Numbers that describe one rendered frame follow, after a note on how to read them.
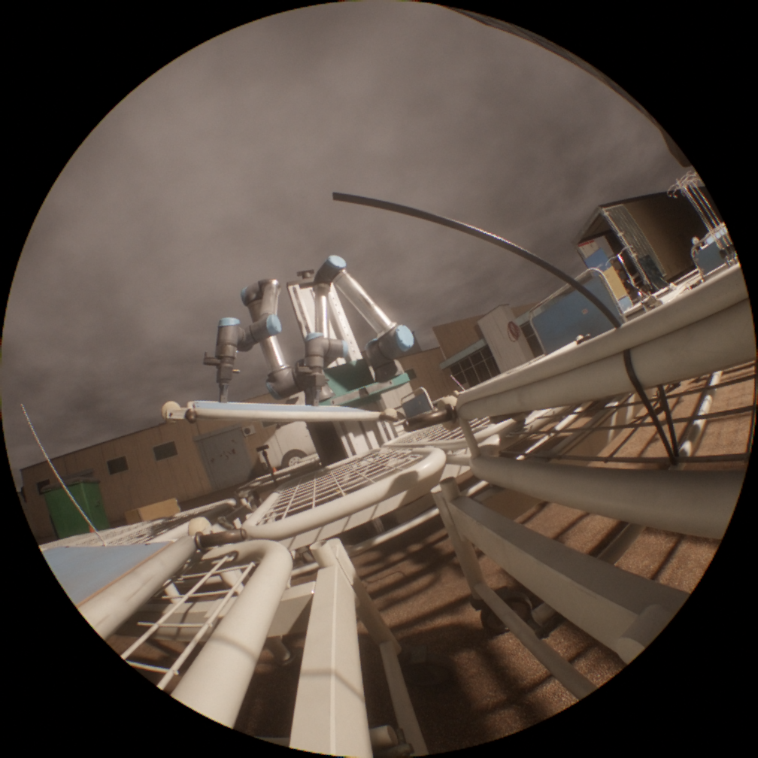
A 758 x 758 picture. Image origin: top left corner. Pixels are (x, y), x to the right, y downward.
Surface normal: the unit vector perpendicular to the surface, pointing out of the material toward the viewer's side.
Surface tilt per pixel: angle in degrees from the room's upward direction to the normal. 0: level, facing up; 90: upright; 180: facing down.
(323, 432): 90
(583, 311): 90
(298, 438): 89
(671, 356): 88
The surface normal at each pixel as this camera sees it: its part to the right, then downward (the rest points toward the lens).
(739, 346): -0.73, 0.65
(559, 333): -0.90, 0.33
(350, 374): 0.37, -0.29
